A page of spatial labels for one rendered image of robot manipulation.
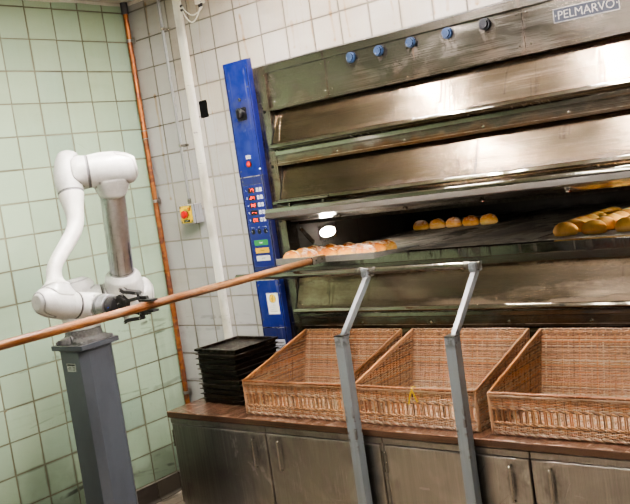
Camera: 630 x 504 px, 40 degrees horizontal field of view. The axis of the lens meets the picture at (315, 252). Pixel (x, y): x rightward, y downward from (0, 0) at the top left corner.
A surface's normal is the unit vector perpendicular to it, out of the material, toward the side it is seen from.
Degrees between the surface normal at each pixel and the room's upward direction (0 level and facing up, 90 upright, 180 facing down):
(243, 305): 90
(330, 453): 90
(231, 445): 90
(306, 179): 70
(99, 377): 90
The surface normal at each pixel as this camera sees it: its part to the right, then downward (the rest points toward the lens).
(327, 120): -0.63, -0.19
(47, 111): 0.77, -0.06
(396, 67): -0.62, 0.15
